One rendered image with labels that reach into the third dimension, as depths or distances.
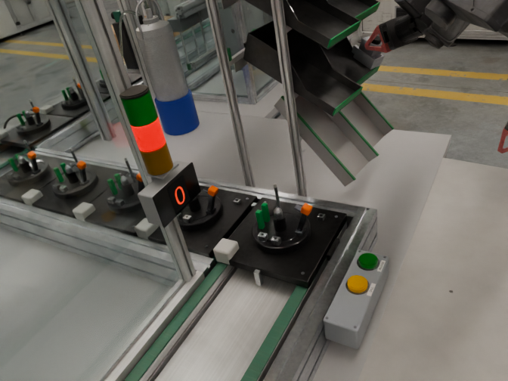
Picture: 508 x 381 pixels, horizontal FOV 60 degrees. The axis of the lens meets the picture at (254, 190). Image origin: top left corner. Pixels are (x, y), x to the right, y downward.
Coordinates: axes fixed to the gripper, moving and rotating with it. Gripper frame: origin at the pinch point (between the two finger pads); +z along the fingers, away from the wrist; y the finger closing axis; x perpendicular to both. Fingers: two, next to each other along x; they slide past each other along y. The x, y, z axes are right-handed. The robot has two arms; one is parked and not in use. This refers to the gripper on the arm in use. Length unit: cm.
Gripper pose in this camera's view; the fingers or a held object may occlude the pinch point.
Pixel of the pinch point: (373, 44)
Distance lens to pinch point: 123.3
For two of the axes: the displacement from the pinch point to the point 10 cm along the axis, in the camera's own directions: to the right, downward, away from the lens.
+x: 3.8, 9.1, 1.6
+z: -5.4, 0.7, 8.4
